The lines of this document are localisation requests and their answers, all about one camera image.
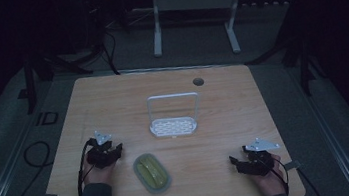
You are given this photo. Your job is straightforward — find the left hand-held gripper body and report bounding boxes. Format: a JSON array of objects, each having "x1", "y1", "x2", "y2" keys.
[{"x1": 82, "y1": 127, "x2": 123, "y2": 172}]

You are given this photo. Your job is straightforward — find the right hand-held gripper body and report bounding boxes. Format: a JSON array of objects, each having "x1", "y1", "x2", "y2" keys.
[{"x1": 234, "y1": 135, "x2": 285, "y2": 181}]

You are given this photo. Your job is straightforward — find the person's left hand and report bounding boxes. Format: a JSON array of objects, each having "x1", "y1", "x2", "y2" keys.
[{"x1": 79, "y1": 151, "x2": 121, "y2": 192}]

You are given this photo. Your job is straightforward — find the person's right hand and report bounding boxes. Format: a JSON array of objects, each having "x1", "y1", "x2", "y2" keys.
[{"x1": 247, "y1": 152, "x2": 291, "y2": 196}]

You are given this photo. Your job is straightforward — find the black tripod stand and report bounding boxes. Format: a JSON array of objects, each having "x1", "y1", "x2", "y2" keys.
[
  {"x1": 243, "y1": 26, "x2": 329, "y2": 105},
  {"x1": 19, "y1": 44, "x2": 99, "y2": 116}
]

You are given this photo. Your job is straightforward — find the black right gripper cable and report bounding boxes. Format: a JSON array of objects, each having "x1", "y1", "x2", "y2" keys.
[{"x1": 260, "y1": 153, "x2": 291, "y2": 196}]

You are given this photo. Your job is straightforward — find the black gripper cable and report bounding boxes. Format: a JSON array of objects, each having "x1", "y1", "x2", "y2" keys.
[
  {"x1": 260, "y1": 153, "x2": 291, "y2": 196},
  {"x1": 71, "y1": 138, "x2": 104, "y2": 196}
]

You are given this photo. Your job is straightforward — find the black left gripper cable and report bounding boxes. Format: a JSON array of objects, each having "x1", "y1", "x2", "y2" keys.
[{"x1": 71, "y1": 138, "x2": 104, "y2": 196}]

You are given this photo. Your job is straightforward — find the white drain rack with handle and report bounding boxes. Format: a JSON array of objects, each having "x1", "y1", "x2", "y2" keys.
[{"x1": 144, "y1": 90, "x2": 204, "y2": 141}]

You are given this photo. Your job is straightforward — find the black floor cable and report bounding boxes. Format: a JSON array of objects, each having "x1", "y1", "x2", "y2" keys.
[{"x1": 0, "y1": 139, "x2": 58, "y2": 196}]

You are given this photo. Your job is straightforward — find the round table cable hole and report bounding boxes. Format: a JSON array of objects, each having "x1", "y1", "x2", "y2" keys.
[{"x1": 191, "y1": 76, "x2": 205, "y2": 88}]

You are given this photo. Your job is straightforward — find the black hanging cable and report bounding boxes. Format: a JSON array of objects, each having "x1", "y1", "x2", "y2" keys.
[{"x1": 99, "y1": 28, "x2": 122, "y2": 78}]

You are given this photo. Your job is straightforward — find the white metal desk frame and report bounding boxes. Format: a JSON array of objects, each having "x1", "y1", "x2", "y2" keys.
[{"x1": 146, "y1": 0, "x2": 254, "y2": 65}]

